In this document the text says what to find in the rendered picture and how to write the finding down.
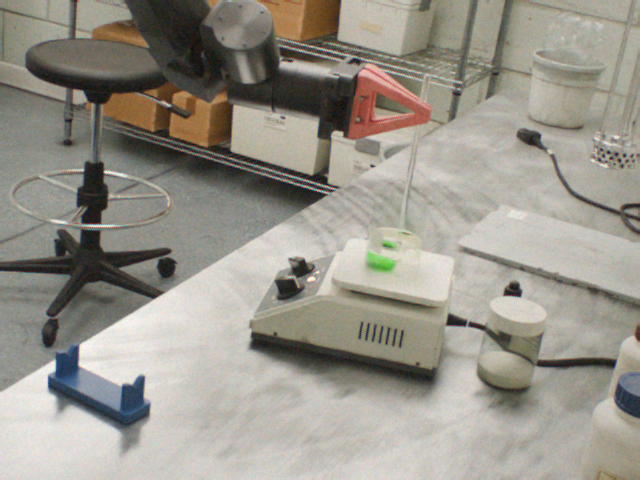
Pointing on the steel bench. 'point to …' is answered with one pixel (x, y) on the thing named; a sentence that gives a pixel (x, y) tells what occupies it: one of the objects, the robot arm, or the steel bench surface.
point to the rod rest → (98, 388)
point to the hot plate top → (435, 269)
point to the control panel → (299, 282)
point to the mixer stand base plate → (558, 251)
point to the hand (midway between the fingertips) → (422, 113)
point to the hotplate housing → (360, 327)
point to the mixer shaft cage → (627, 155)
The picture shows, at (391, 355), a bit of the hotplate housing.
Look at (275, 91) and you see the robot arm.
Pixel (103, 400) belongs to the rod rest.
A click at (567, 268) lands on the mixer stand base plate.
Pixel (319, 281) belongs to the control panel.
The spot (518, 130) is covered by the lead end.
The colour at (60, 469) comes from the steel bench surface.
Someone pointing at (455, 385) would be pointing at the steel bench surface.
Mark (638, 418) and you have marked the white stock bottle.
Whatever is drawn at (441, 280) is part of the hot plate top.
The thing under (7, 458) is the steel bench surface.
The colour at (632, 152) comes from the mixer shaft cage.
